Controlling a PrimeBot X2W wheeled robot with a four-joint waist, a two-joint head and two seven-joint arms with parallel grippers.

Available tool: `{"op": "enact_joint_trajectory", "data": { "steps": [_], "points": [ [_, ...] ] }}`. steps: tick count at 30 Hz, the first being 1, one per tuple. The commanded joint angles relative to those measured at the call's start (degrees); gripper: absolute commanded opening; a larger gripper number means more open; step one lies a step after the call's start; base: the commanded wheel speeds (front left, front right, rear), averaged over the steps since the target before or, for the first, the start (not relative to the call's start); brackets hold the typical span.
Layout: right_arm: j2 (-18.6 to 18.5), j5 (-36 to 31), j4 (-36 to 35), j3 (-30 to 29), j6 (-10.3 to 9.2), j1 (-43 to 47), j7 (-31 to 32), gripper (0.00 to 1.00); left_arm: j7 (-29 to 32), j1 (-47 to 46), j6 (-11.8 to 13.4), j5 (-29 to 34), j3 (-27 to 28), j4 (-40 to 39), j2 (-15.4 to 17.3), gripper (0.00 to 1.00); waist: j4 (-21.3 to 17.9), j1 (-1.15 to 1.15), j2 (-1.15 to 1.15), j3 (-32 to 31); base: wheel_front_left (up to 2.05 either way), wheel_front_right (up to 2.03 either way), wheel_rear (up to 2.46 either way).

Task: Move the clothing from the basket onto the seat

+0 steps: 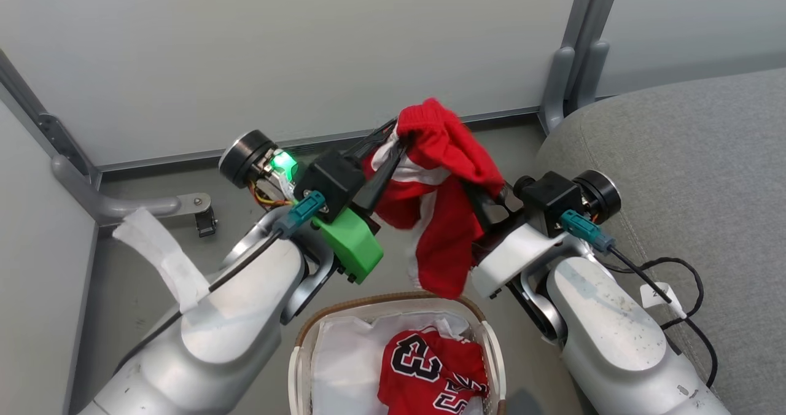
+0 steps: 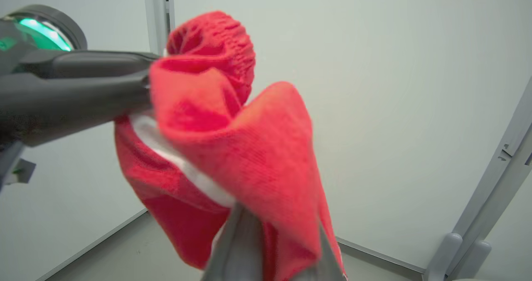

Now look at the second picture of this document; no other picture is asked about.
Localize left gripper, green band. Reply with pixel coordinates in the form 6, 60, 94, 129
0, 5, 161, 147

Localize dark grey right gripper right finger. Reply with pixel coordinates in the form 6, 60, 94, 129
291, 224, 348, 281

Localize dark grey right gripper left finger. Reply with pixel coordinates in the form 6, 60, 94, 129
202, 204, 267, 281

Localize red and white jersey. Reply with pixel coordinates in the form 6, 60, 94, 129
114, 10, 346, 281

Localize grey partition post, rounded feet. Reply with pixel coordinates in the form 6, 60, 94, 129
423, 77, 532, 281

